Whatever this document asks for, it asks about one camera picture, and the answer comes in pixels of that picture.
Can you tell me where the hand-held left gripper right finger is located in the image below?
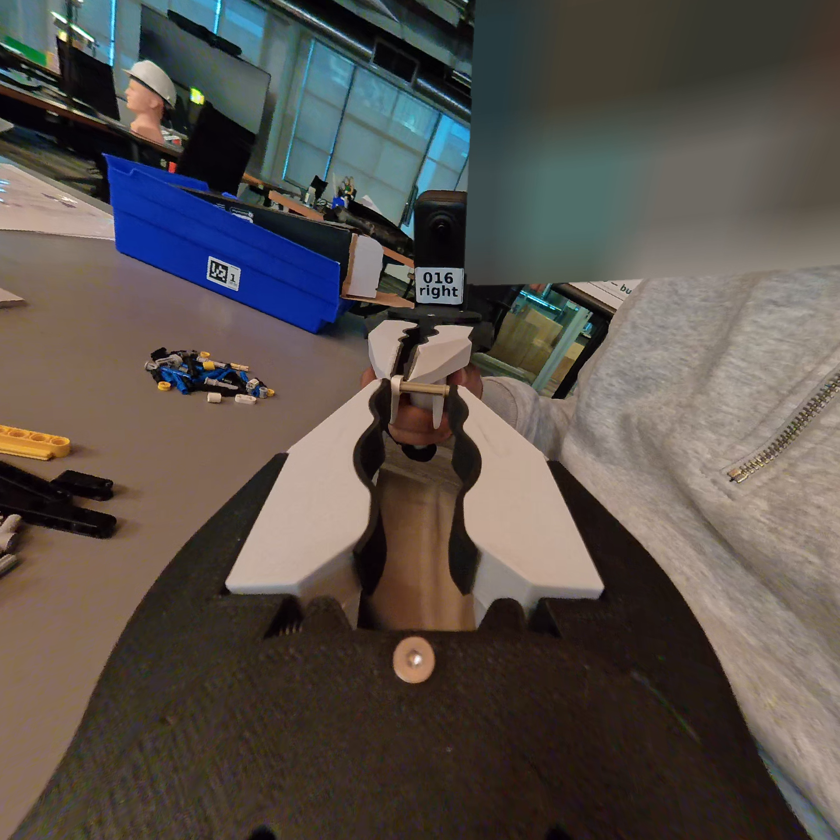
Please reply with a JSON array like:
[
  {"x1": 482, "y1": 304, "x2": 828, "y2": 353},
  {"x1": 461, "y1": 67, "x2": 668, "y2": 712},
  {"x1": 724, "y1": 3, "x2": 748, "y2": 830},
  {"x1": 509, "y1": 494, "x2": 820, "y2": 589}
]
[{"x1": 449, "y1": 386, "x2": 605, "y2": 627}]

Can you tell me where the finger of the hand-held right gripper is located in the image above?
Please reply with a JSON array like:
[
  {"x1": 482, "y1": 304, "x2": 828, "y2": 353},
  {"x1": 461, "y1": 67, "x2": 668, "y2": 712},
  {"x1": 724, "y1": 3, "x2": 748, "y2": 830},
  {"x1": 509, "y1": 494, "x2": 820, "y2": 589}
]
[
  {"x1": 407, "y1": 328, "x2": 472, "y2": 432},
  {"x1": 367, "y1": 325, "x2": 412, "y2": 389}
]

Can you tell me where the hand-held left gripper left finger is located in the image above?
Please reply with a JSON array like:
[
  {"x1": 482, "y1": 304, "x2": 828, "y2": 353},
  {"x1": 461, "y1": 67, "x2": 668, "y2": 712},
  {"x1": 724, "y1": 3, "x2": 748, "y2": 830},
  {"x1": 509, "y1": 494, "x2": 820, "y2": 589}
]
[{"x1": 225, "y1": 382, "x2": 388, "y2": 624}]

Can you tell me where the person's right forearm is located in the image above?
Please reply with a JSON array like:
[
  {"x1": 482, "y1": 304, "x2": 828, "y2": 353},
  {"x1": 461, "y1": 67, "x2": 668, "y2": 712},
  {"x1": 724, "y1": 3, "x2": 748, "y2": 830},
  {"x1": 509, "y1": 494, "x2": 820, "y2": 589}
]
[{"x1": 481, "y1": 375, "x2": 578, "y2": 460}]

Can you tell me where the pile of small lego pins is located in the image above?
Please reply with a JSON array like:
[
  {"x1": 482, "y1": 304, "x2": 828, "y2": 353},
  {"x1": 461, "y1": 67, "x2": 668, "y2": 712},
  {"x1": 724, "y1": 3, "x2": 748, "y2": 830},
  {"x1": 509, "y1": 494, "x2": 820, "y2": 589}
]
[{"x1": 144, "y1": 346, "x2": 277, "y2": 405}]

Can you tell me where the pile of large lego beams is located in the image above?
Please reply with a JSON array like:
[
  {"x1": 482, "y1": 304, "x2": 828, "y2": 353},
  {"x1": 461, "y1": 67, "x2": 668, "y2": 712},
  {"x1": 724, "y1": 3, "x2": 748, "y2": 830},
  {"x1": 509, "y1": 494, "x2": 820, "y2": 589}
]
[{"x1": 0, "y1": 423, "x2": 119, "y2": 580}]

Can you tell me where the person's right hand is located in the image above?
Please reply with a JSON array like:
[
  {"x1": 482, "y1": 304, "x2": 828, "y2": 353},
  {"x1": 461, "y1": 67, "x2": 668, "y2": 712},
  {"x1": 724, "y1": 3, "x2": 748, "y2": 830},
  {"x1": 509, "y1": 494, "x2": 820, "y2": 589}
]
[{"x1": 360, "y1": 364, "x2": 484, "y2": 460}]

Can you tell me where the stack of cardboard boxes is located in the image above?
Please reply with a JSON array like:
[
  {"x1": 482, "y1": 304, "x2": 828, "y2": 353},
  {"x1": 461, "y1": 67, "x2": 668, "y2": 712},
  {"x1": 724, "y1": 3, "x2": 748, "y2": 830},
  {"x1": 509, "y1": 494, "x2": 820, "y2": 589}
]
[{"x1": 492, "y1": 308, "x2": 595, "y2": 391}]

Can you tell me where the printed cardboard box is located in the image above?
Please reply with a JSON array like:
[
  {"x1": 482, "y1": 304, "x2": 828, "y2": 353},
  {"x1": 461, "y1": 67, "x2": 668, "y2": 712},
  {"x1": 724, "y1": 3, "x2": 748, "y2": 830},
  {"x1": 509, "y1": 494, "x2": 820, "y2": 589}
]
[{"x1": 176, "y1": 185, "x2": 385, "y2": 307}]

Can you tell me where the cluttered wooden desk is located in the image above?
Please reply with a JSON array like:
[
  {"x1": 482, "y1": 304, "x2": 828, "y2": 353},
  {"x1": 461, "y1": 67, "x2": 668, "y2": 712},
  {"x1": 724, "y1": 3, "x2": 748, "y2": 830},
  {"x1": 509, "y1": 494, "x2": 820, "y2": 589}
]
[{"x1": 239, "y1": 172, "x2": 416, "y2": 269}]

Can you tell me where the framed white poster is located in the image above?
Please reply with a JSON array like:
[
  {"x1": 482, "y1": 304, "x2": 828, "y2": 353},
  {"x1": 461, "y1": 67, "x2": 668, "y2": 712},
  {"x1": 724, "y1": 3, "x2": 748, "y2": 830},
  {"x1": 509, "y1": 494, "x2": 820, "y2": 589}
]
[{"x1": 570, "y1": 279, "x2": 643, "y2": 312}]

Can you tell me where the blue plastic bin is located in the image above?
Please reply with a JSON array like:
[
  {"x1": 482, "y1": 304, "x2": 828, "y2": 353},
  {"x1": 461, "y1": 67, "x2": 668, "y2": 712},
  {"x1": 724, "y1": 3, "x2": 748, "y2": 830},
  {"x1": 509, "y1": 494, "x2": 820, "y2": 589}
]
[{"x1": 104, "y1": 154, "x2": 358, "y2": 334}]

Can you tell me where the mannequin head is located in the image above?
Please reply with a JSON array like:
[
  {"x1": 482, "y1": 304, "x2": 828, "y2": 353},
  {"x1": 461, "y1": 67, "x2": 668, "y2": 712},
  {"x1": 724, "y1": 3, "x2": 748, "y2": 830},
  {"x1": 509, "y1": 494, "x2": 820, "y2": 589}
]
[{"x1": 125, "y1": 79, "x2": 170, "y2": 147}]

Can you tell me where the white hard hat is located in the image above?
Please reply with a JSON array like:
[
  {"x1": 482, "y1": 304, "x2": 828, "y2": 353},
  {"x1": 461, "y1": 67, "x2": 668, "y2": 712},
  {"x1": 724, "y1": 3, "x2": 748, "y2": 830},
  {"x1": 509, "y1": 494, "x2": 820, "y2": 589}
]
[{"x1": 121, "y1": 59, "x2": 178, "y2": 110}]

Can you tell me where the printed paper sheet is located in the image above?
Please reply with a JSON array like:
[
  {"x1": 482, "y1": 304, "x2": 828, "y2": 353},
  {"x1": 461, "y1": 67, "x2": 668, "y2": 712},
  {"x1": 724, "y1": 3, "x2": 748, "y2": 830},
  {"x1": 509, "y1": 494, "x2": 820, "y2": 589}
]
[{"x1": 0, "y1": 163, "x2": 116, "y2": 241}]

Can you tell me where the black computer monitor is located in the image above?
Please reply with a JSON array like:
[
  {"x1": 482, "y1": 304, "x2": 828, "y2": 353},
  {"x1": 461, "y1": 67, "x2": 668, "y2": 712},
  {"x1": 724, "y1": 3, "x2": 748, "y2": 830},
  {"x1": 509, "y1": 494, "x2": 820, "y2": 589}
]
[{"x1": 56, "y1": 36, "x2": 123, "y2": 123}]

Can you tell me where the long wooden office desk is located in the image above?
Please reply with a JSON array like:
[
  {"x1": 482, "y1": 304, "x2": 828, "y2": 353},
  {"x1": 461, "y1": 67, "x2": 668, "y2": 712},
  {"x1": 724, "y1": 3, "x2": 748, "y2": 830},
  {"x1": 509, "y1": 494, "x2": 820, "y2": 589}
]
[{"x1": 0, "y1": 82, "x2": 188, "y2": 161}]

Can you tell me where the large dark wall screen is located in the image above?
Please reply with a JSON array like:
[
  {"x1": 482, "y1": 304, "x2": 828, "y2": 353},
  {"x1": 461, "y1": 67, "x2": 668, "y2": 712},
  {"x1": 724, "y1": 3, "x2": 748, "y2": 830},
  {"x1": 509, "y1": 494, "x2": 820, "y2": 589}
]
[{"x1": 138, "y1": 5, "x2": 272, "y2": 136}]

